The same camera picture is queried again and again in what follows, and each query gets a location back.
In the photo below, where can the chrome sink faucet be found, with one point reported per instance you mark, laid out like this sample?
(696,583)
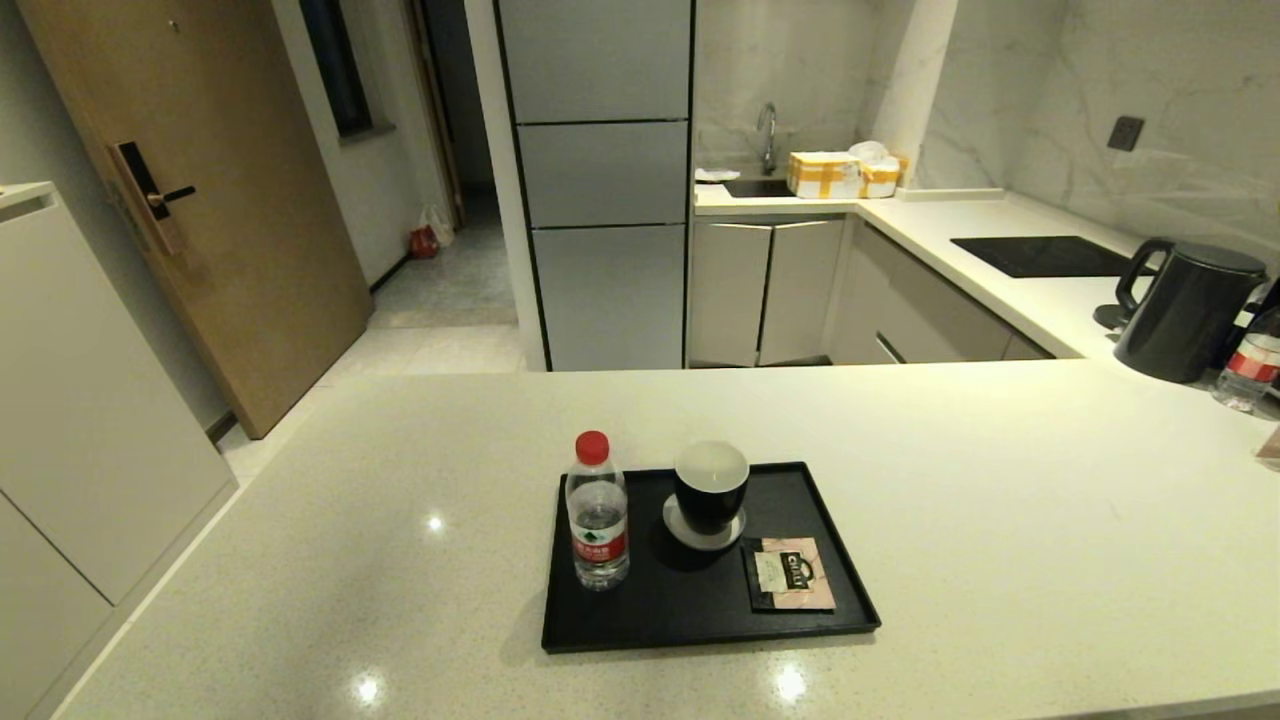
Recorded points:
(769,150)

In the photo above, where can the pink oolong tea packet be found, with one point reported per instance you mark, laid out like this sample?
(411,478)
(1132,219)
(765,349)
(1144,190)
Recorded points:
(790,578)

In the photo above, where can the clear water bottle red label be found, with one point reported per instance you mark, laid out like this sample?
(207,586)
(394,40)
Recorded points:
(1250,370)
(597,520)

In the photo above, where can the black cup white inside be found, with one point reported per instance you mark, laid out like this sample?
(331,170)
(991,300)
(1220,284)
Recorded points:
(711,500)

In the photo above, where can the red bag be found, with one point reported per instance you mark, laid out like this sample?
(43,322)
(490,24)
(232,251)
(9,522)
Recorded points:
(424,243)

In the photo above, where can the white storage cabinet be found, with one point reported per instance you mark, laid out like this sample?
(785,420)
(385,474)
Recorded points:
(90,400)

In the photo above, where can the grey counter drawer cabinet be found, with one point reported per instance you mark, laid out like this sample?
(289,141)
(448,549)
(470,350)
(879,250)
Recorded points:
(920,310)

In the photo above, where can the white crumpled plastic bag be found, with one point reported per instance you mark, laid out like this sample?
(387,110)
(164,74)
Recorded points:
(867,151)

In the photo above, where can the grey sink cabinet door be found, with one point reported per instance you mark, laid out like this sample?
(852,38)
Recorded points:
(728,295)
(803,290)

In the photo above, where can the dark kitchen sink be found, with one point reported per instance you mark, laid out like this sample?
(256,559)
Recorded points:
(757,187)

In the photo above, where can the black induction cooktop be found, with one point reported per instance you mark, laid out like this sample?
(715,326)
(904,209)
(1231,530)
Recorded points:
(1048,256)

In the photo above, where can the tall grey refrigerator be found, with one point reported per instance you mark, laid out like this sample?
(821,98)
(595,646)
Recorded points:
(600,250)

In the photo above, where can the white cloth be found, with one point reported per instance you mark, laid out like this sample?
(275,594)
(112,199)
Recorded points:
(715,174)

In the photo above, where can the dark narrow window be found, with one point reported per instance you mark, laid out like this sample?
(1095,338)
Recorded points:
(340,60)

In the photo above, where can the black electric kettle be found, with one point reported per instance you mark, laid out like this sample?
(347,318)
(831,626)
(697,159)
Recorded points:
(1188,320)

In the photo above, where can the large box yellow tape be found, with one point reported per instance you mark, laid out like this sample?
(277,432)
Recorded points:
(821,175)

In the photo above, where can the wooden door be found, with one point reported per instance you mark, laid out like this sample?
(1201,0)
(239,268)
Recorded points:
(250,250)

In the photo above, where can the white saucer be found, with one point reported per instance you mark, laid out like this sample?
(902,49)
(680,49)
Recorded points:
(700,542)

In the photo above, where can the small box yellow tape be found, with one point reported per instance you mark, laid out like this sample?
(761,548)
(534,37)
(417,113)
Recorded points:
(881,178)

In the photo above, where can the black rectangular serving tray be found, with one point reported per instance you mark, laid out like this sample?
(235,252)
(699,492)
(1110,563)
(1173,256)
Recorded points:
(700,610)

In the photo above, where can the dark wall socket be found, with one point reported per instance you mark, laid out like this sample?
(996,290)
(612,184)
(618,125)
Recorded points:
(1126,133)

